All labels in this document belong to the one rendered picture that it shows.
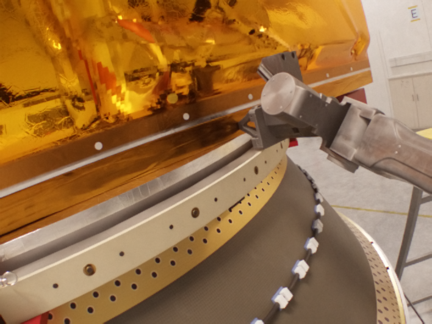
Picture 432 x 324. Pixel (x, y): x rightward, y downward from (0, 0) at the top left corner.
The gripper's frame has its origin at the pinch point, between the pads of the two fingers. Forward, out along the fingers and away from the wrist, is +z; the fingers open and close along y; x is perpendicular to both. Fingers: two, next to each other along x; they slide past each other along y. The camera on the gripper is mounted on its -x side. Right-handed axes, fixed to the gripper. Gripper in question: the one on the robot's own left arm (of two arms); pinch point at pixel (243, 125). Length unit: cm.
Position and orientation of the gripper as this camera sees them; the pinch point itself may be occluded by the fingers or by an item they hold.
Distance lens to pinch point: 55.2
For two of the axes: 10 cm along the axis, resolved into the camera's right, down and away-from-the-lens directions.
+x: 2.6, 9.4, 2.1
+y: -7.4, 3.3, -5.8
